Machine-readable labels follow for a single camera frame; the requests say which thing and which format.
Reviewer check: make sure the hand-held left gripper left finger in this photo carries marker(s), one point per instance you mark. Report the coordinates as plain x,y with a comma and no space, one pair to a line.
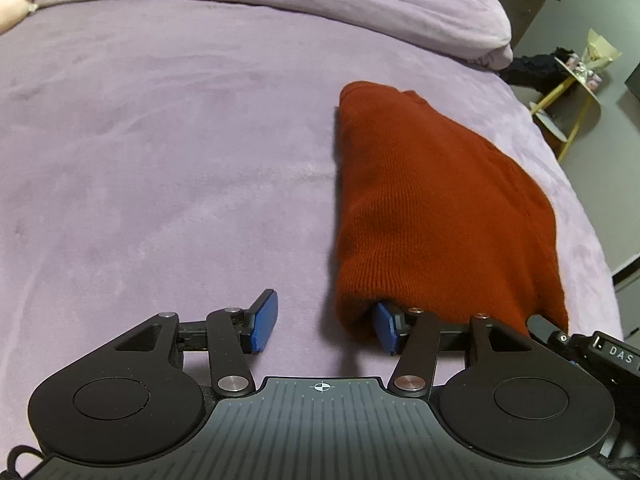
265,320

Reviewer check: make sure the red knit sweater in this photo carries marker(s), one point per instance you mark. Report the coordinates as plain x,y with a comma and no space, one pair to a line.
430,200

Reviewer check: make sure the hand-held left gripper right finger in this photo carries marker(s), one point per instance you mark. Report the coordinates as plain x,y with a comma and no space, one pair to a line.
383,327

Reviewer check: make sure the purple bed sheet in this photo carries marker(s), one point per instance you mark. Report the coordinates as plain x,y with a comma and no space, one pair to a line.
175,160

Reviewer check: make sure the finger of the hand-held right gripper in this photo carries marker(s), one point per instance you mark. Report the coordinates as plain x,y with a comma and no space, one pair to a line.
545,327

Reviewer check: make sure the yellow-legged side table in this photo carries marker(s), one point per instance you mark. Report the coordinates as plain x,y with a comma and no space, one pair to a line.
580,82

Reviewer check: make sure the cream wrapped bouquet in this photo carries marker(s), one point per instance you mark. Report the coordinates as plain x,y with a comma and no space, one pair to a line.
600,50

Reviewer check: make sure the dark cloth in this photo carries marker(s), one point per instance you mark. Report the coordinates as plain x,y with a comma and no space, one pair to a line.
530,70

